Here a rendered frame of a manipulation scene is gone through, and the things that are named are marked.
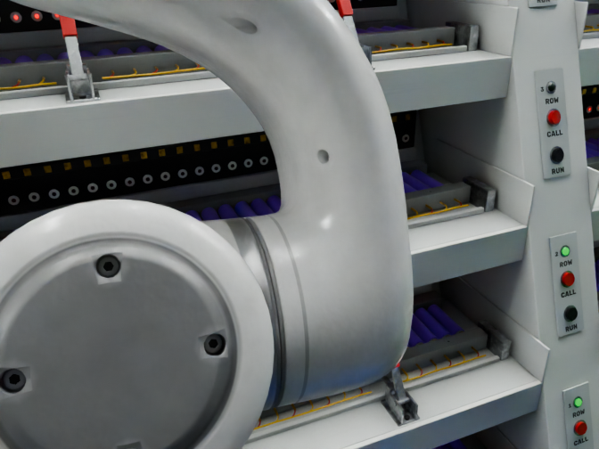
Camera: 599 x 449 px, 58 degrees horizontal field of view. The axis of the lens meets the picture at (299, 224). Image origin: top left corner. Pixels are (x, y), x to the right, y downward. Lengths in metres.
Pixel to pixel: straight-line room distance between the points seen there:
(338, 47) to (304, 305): 0.09
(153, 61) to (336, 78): 0.40
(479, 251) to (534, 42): 0.24
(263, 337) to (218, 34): 0.11
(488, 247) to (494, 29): 0.24
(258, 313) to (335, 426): 0.49
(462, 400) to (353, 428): 0.13
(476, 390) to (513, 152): 0.28
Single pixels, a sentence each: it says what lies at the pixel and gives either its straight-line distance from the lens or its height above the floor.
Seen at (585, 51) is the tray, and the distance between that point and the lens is 0.74.
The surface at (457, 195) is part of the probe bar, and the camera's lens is 0.70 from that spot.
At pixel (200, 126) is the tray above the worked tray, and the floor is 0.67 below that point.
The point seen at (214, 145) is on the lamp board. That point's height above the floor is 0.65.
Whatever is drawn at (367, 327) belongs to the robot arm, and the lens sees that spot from 0.20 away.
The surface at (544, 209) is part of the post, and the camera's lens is 0.69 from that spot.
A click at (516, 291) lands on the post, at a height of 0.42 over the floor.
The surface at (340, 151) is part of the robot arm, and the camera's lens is 0.19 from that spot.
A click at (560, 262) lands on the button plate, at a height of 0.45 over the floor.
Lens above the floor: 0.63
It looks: 8 degrees down
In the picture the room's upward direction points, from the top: 9 degrees counter-clockwise
